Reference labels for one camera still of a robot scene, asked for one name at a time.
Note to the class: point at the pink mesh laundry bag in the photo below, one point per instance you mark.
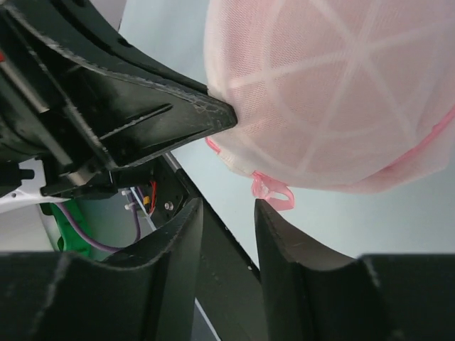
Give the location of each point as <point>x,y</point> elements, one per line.
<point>348,96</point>

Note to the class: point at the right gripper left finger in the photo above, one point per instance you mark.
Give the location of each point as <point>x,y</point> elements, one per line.
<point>146,291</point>

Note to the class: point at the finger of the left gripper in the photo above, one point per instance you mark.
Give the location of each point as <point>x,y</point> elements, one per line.
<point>157,109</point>

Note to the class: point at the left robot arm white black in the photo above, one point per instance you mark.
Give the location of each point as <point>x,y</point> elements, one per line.
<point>21,209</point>

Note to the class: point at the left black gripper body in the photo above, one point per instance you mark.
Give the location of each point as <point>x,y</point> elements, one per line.
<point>51,108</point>

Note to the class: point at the white cable duct strip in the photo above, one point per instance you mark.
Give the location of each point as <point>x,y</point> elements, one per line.
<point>133,194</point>

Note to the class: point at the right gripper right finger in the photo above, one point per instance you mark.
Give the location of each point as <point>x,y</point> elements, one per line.
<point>312,292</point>

